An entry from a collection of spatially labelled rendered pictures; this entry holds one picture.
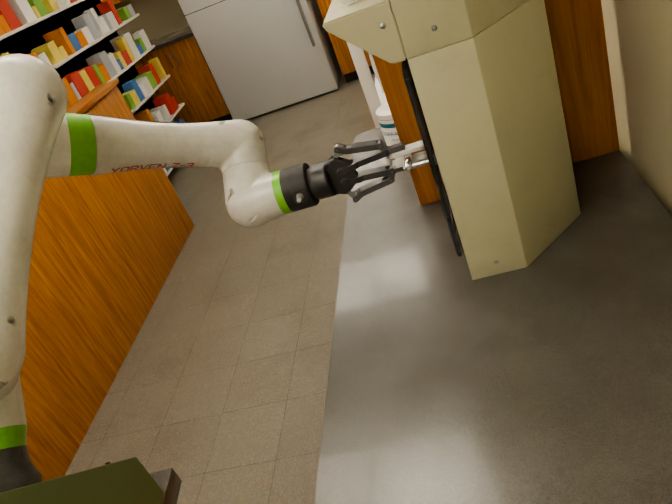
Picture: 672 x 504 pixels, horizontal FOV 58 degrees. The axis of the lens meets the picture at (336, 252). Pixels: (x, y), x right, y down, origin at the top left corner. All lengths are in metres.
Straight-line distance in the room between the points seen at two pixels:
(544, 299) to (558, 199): 0.23
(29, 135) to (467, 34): 0.69
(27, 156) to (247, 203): 0.45
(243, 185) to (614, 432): 0.80
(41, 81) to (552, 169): 0.92
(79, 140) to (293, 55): 5.06
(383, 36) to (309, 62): 5.13
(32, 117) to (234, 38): 5.27
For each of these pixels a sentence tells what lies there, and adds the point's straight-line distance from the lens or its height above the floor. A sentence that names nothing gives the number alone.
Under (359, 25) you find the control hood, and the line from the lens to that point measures 1.05.
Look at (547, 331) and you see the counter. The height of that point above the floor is 0.94.
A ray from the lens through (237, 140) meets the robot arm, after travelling 1.30.
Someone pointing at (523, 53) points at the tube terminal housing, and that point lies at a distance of 1.17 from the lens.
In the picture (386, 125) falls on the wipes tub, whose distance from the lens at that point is 1.84.
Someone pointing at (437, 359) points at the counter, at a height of 0.94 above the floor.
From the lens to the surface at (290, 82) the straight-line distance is 6.25.
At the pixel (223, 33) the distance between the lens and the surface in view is 6.25.
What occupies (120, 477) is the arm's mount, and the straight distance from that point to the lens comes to 1.06.
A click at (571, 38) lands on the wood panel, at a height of 1.24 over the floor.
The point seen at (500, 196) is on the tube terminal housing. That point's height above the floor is 1.11.
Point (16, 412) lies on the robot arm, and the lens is 1.05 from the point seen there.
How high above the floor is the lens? 1.69
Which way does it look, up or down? 29 degrees down
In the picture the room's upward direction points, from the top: 23 degrees counter-clockwise
